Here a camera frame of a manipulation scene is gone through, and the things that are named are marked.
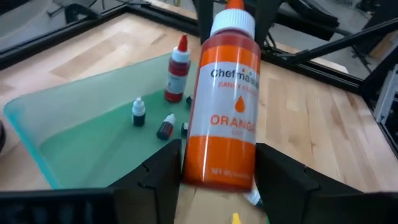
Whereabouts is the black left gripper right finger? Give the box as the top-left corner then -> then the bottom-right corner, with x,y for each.
254,142 -> 398,224

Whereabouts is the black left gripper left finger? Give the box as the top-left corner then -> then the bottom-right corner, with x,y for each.
0,139 -> 183,224

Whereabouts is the small dark red dropper bottle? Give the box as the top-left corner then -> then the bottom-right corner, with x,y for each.
155,113 -> 177,141

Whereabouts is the large orange food colouring bottle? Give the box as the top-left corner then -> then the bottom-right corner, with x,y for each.
182,0 -> 262,193

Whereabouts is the large red food colouring bottle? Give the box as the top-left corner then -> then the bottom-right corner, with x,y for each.
164,34 -> 192,103

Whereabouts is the teal translucent plastic bin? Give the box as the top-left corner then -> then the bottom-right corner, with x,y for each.
2,52 -> 200,190

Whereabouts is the white control box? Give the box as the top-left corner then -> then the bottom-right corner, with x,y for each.
373,63 -> 398,125

